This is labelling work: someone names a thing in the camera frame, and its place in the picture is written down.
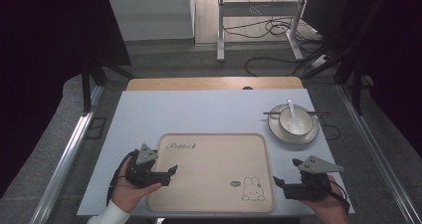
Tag white metal desk frame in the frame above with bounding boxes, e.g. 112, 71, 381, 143
216, 0, 311, 64

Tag aluminium rail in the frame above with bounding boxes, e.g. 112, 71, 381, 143
29, 84, 105, 224
335, 84, 422, 224

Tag black stand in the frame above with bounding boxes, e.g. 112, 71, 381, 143
81, 62, 135, 114
302, 0, 369, 116

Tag white bowl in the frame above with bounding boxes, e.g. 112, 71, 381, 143
278, 107, 315, 137

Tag white power strip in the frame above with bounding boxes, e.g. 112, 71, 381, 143
311, 54, 330, 70

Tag beige tray with rabbit print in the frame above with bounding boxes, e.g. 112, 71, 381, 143
146, 132, 277, 214

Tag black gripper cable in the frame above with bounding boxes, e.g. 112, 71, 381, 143
105, 149, 140, 207
327, 178, 351, 215

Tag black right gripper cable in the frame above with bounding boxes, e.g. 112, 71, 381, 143
327, 178, 351, 215

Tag black curtain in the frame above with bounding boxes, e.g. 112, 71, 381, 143
0, 0, 131, 198
326, 0, 422, 152

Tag person's right hand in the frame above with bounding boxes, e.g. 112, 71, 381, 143
299, 174, 350, 224

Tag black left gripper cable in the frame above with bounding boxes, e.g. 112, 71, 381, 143
105, 149, 140, 207

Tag person's left hand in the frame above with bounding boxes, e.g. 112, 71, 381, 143
110, 168, 163, 214

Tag dark chopstick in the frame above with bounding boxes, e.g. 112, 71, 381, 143
263, 112, 331, 116
263, 111, 331, 115

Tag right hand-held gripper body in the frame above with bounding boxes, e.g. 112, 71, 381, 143
283, 155, 344, 200

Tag white ceramic spoon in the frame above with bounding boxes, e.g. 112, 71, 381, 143
286, 99, 302, 134

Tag white cabinet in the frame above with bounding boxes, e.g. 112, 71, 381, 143
106, 0, 196, 42

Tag pale blue table cover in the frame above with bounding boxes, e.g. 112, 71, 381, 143
77, 88, 356, 217

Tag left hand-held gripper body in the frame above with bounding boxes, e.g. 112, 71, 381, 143
124, 143, 159, 188

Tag black floor cables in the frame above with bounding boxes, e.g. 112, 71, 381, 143
222, 16, 325, 78

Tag thin black cable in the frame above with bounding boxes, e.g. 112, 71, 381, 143
313, 114, 342, 141

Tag white plate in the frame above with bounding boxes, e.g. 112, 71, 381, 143
267, 103, 320, 146

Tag wooden table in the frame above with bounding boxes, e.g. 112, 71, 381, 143
126, 77, 305, 92

